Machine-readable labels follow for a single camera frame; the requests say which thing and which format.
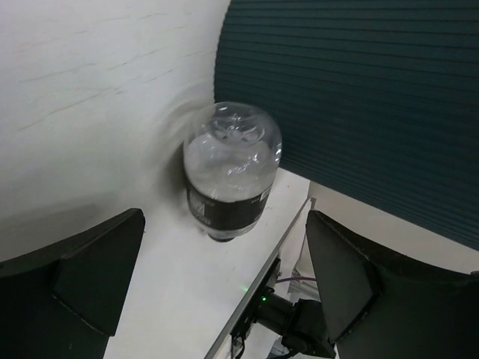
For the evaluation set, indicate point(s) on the black label plastic bottle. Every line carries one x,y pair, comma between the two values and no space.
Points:
231,155

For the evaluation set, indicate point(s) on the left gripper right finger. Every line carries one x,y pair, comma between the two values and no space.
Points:
378,303

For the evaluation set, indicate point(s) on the dark teal plastic bin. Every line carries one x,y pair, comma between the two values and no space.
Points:
377,100

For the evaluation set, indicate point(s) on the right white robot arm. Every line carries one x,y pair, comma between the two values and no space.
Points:
301,325

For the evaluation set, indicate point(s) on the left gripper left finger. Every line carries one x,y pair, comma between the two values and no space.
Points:
65,300

